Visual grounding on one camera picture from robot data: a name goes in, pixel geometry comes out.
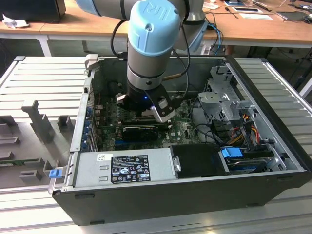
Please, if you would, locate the CPU socket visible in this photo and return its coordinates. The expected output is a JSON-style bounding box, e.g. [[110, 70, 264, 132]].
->
[[132, 109, 156, 121]]

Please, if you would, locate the black graphics card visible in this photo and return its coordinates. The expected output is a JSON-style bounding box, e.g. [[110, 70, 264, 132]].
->
[[121, 125, 159, 142]]

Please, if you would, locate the green motherboard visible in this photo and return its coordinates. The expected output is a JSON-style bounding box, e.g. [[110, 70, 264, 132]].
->
[[94, 91, 204, 151]]

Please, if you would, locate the grey plastic case latch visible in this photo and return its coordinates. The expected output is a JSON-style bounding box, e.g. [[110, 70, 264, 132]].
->
[[84, 54, 99, 73]]

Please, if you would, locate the silver metal drive cage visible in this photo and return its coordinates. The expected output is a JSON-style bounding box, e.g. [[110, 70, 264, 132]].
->
[[196, 64, 260, 127]]

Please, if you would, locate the silver power supply unit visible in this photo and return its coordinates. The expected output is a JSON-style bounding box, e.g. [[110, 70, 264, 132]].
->
[[72, 147, 183, 188]]

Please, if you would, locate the pale blue teach pendant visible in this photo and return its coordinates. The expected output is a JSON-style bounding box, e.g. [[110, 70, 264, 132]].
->
[[187, 23, 208, 54]]

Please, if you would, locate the wooden desk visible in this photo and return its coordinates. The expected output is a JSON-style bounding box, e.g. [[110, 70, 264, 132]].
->
[[0, 0, 312, 58]]

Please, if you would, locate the black PC case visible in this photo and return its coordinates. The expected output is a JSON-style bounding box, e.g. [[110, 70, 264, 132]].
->
[[48, 54, 312, 227]]

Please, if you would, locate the hard disk with blue carrier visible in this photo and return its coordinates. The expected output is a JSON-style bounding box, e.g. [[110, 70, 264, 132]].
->
[[220, 147, 275, 176]]

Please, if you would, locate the blue plastic latch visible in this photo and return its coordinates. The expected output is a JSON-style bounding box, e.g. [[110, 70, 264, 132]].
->
[[48, 169, 62, 181]]

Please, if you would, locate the grey parts rack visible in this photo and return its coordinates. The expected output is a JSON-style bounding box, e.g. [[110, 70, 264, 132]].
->
[[0, 99, 81, 190]]

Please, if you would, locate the green RAM stick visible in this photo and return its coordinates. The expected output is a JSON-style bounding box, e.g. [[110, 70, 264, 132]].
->
[[0, 157, 41, 166]]

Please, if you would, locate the black box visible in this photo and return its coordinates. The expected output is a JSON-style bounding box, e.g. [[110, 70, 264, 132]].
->
[[0, 0, 67, 24]]

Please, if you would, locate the white framed tablet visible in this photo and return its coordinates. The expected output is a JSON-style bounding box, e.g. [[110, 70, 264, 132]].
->
[[231, 6, 263, 13]]

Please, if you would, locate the white paper sheet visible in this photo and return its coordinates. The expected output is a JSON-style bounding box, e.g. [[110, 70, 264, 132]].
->
[[239, 12, 274, 20]]

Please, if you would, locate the crumpled white paper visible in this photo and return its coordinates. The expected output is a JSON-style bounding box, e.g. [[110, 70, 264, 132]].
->
[[1, 13, 30, 30]]

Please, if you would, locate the grey laptop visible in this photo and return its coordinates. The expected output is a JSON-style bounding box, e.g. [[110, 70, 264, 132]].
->
[[277, 11, 311, 22]]

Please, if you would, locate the small grey wrist camera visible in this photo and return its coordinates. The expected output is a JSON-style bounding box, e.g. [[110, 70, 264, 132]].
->
[[115, 93, 128, 105]]

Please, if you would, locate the white camera on black bracket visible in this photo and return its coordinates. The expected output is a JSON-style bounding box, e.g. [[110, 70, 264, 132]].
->
[[149, 89, 176, 123]]

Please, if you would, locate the brown sleeved cable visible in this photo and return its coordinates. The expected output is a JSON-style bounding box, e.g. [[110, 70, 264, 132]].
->
[[163, 72, 184, 80]]

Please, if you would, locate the black camera cable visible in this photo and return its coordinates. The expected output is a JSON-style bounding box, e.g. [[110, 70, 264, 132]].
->
[[170, 48, 191, 98]]

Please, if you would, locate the blue cable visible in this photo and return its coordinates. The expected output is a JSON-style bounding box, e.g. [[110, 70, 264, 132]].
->
[[207, 23, 224, 55]]

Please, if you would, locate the coloured power wire bundle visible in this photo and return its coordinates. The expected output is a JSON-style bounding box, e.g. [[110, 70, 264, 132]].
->
[[229, 114, 259, 147]]

